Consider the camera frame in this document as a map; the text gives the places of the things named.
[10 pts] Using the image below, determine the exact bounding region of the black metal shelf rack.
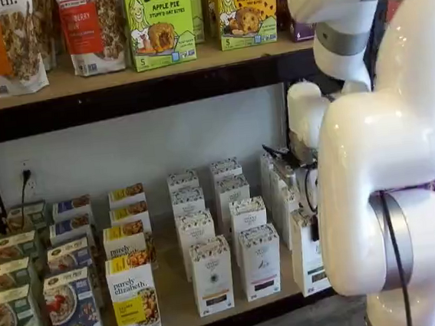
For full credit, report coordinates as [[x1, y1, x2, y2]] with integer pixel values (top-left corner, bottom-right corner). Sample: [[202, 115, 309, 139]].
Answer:
[[0, 43, 346, 326]]

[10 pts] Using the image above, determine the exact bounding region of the tan particle board shelf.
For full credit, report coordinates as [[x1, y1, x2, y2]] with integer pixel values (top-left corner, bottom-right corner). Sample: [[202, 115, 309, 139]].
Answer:
[[0, 149, 337, 326], [0, 26, 321, 114]]

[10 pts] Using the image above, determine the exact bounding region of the white yellow granola box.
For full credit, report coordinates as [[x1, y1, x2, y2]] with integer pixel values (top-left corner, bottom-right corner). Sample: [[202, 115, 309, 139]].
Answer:
[[107, 201, 152, 229], [101, 220, 160, 275], [107, 182, 147, 209], [103, 251, 163, 326]]

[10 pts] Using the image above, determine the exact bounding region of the thin black camera cable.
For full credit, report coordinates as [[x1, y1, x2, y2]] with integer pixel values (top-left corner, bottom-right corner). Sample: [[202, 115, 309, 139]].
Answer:
[[260, 141, 294, 168]]

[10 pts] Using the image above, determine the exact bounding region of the white box orange strip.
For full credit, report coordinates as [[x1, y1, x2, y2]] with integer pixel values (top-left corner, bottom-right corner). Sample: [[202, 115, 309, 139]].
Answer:
[[164, 168, 201, 195], [187, 234, 237, 318], [170, 186, 207, 219], [173, 208, 220, 284]]

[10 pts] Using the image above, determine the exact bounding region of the blue flax cereal box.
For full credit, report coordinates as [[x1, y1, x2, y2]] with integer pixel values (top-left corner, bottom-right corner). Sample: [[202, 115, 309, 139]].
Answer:
[[44, 235, 93, 273], [47, 214, 96, 246], [40, 264, 105, 326], [50, 193, 94, 222]]

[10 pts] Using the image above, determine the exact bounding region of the white wall outlet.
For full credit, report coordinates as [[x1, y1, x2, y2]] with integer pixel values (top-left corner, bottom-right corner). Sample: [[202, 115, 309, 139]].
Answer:
[[19, 158, 40, 199]]

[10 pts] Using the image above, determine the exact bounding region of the yellow Bobo's peanut butter box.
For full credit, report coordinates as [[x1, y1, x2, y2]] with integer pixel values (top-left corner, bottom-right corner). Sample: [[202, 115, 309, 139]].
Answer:
[[216, 0, 282, 52]]

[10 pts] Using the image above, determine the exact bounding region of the long black robot cable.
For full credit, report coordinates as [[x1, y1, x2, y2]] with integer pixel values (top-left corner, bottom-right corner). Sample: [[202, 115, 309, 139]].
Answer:
[[377, 187, 414, 326]]

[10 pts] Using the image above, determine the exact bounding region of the white box pink strip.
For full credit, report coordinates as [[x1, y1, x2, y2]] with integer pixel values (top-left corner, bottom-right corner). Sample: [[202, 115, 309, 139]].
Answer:
[[207, 157, 245, 185], [227, 196, 272, 255], [214, 173, 252, 211], [236, 222, 287, 304]]

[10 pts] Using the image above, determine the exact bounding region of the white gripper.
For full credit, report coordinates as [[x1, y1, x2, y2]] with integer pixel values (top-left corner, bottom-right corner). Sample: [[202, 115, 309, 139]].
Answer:
[[292, 148, 328, 243]]

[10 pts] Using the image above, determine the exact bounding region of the purple ZBar box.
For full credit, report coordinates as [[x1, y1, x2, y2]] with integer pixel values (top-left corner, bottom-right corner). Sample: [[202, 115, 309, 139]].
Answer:
[[275, 0, 321, 45]]

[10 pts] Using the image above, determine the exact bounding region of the green Bobo's apple pie box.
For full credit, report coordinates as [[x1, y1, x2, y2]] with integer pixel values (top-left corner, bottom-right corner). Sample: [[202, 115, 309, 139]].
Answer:
[[187, 0, 209, 47], [122, 0, 199, 74]]

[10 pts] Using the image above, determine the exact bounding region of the black plug with cord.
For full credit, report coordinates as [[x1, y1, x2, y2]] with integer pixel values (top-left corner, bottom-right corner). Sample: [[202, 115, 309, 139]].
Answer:
[[15, 169, 37, 227]]

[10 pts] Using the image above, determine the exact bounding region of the red stripe granola bag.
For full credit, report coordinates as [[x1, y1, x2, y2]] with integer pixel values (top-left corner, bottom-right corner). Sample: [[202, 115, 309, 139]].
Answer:
[[53, 0, 134, 80]]

